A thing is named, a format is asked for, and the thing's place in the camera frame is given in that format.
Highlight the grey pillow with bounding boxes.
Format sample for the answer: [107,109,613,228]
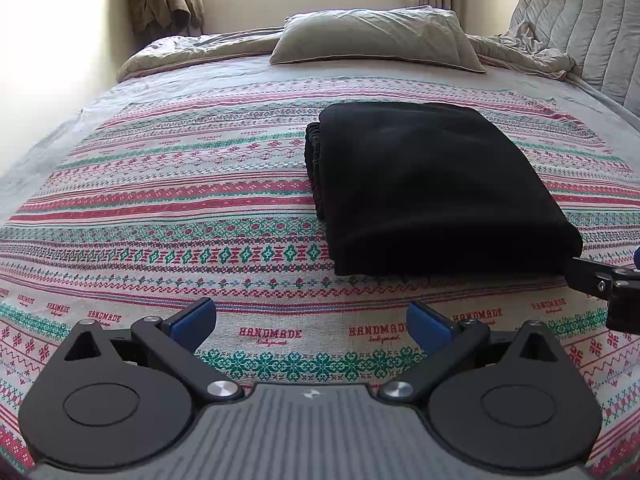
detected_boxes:
[270,6,487,74]

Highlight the crumpled beige comforter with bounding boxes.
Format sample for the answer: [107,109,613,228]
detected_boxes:
[116,29,577,84]

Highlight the bed with grey sheet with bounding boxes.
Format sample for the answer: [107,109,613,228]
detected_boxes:
[0,30,640,221]

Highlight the patterned red green blanket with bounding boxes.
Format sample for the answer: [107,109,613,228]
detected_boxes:
[0,77,640,477]

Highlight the grey quilted cushion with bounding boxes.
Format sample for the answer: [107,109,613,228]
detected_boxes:
[509,0,640,122]

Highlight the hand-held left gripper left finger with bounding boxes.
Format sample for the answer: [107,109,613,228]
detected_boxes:
[60,296,246,403]

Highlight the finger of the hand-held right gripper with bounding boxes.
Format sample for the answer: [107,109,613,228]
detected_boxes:
[565,257,640,332]

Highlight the black pants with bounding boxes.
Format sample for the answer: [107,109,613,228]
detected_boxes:
[303,101,585,277]

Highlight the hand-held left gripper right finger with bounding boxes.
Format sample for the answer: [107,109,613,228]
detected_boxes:
[377,301,563,402]

